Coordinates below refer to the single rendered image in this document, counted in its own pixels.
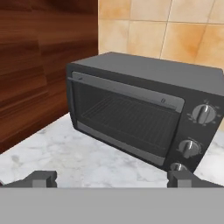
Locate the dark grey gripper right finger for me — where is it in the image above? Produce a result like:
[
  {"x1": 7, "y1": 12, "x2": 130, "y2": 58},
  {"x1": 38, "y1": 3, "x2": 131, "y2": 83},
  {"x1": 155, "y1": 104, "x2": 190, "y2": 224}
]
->
[{"x1": 167, "y1": 170, "x2": 223, "y2": 189}]

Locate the silver toaster oven knob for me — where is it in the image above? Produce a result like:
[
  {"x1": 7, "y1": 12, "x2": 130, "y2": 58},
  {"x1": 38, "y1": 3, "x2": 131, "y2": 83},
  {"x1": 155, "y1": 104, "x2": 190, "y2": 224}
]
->
[
  {"x1": 170, "y1": 162, "x2": 188, "y2": 173},
  {"x1": 192, "y1": 104, "x2": 217, "y2": 124},
  {"x1": 178, "y1": 139, "x2": 202, "y2": 158}
]

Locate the dark grey toaster oven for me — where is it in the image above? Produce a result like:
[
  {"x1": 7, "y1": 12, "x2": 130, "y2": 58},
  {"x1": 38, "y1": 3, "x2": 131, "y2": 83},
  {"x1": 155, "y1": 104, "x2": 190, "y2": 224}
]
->
[{"x1": 66, "y1": 52, "x2": 224, "y2": 173}]

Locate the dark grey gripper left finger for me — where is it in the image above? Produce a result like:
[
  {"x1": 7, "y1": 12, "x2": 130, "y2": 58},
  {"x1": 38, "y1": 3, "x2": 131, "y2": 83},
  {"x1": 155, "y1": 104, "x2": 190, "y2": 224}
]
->
[{"x1": 2, "y1": 171, "x2": 58, "y2": 189}]

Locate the toaster oven glass door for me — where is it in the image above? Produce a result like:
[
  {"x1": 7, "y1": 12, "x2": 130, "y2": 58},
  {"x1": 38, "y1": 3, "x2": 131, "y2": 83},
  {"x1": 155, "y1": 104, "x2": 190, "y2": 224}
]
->
[{"x1": 67, "y1": 71, "x2": 186, "y2": 168}]

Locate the brown wooden cabinet side panel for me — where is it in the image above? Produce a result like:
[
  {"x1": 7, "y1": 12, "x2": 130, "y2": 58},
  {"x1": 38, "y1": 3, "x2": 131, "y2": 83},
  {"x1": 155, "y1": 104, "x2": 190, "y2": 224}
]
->
[{"x1": 0, "y1": 0, "x2": 100, "y2": 154}]

